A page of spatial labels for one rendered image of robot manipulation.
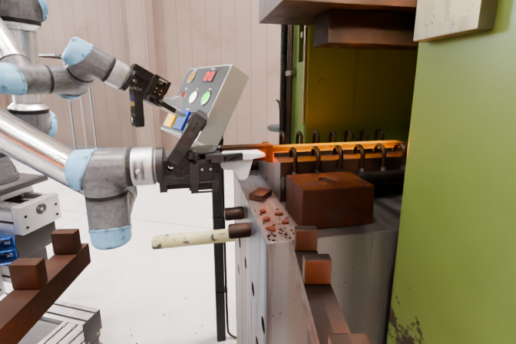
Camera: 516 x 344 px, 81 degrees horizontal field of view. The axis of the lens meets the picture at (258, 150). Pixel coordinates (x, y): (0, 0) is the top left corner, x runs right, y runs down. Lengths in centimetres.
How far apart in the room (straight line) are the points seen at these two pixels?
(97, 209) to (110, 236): 6
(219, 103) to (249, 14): 345
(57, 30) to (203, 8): 254
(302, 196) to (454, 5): 29
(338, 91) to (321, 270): 68
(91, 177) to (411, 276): 54
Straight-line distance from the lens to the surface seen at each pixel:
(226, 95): 102
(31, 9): 128
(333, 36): 62
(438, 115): 43
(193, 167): 58
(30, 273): 28
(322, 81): 85
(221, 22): 451
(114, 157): 60
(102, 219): 63
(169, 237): 108
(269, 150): 60
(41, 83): 95
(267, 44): 427
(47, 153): 75
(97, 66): 92
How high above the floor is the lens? 113
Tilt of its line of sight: 12 degrees down
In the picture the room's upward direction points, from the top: straight up
